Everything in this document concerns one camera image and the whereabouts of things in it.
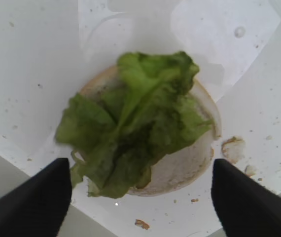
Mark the bread piece on tray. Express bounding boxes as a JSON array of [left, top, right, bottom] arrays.
[[221, 136, 246, 164]]

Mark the bottom bun on tray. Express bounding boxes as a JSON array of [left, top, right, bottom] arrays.
[[80, 63, 221, 198]]

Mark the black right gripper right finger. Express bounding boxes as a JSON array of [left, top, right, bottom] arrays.
[[211, 159, 281, 237]]

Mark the white metal tray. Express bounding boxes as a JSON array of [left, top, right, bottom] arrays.
[[0, 0, 281, 237]]

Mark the green lettuce leaf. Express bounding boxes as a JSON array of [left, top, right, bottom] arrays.
[[55, 51, 214, 198]]

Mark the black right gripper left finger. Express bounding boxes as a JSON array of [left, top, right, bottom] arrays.
[[0, 158, 72, 237]]

